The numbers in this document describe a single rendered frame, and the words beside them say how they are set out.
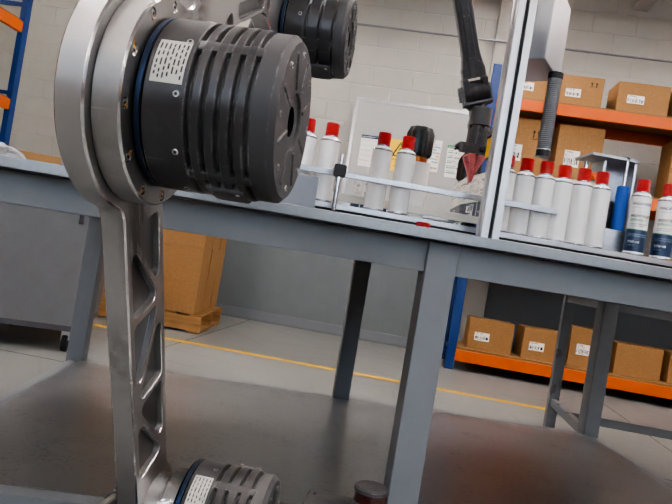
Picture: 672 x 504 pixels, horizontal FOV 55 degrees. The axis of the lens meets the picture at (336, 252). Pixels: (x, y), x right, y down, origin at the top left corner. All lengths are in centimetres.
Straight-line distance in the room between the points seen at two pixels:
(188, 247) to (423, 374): 382
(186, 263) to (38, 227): 156
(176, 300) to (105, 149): 435
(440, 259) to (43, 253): 274
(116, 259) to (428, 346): 68
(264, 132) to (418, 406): 78
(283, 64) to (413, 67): 580
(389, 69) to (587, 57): 183
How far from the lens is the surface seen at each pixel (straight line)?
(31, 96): 745
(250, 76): 62
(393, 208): 165
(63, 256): 367
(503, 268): 129
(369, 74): 641
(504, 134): 159
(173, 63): 65
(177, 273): 497
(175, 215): 124
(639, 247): 187
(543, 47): 166
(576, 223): 179
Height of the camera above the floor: 75
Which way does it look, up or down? level
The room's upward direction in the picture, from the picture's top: 9 degrees clockwise
